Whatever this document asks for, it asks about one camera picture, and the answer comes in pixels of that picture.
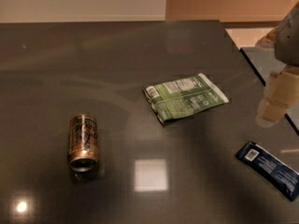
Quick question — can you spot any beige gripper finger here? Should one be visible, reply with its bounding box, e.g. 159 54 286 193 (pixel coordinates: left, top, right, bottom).
255 65 299 128
255 27 278 50

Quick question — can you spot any orange soda can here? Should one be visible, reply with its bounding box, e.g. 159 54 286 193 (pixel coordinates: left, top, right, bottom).
67 114 99 172

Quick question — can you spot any dark blue snack packet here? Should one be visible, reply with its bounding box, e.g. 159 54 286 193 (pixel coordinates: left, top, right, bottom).
235 141 299 202

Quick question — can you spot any green snack bag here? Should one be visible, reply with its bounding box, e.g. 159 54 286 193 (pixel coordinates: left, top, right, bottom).
143 73 229 123

